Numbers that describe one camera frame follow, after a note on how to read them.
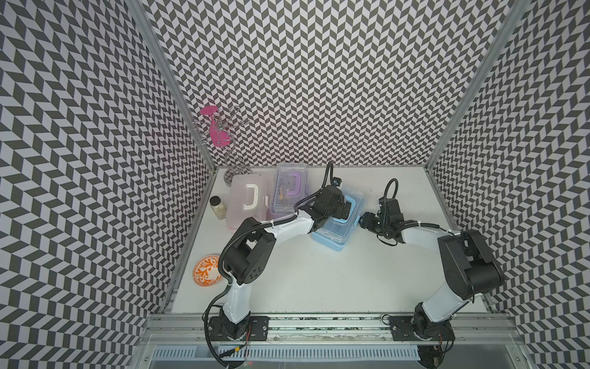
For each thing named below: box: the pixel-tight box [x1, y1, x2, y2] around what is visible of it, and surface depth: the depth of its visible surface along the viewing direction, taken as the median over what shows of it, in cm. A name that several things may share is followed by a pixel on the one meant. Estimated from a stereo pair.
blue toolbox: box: [311, 186, 366, 253], surface depth 89 cm
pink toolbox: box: [225, 173, 269, 231], surface depth 96 cm
